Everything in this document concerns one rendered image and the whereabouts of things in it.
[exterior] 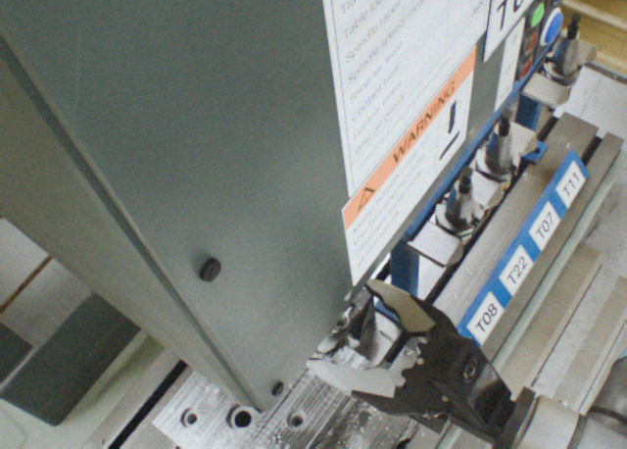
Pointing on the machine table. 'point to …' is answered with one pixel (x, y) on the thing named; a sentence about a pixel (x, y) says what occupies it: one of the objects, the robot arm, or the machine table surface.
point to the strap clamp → (361, 318)
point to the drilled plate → (311, 399)
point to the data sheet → (394, 54)
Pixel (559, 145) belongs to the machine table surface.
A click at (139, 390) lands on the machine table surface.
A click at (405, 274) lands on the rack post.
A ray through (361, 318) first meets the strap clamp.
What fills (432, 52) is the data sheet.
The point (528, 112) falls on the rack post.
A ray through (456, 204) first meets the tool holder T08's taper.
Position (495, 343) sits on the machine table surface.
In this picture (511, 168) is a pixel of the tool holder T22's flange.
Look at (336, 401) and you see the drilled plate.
